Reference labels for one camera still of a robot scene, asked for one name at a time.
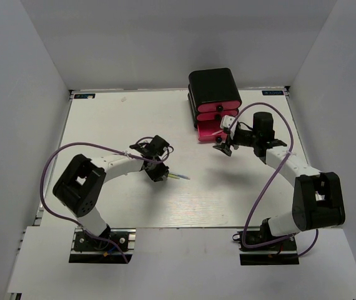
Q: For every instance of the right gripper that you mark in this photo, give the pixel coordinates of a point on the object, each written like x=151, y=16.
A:
x=225, y=148

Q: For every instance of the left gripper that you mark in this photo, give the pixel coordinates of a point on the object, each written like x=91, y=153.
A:
x=163, y=170

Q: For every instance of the yellow blue pen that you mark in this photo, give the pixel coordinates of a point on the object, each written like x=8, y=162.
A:
x=178, y=176

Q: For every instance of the black pink drawer organizer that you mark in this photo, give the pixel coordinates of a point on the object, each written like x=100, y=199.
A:
x=212, y=94

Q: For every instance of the orange pink pen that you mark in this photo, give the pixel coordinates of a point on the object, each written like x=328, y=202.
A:
x=205, y=135

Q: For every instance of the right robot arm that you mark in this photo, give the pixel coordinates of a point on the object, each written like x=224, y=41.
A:
x=317, y=200

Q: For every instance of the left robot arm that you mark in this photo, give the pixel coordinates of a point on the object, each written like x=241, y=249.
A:
x=80, y=184

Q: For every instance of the right blue table label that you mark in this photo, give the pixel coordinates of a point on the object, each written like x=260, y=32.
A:
x=272, y=93

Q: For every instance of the blue table label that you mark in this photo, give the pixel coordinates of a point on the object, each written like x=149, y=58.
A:
x=272, y=93
x=85, y=96

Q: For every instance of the left blue table label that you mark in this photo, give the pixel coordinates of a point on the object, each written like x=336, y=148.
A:
x=85, y=96

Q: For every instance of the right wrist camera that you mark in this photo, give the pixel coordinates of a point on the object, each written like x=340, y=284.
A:
x=228, y=123

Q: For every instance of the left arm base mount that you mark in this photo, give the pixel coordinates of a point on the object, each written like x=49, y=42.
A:
x=86, y=250

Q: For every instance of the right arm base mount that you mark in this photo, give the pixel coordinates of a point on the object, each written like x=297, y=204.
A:
x=278, y=254

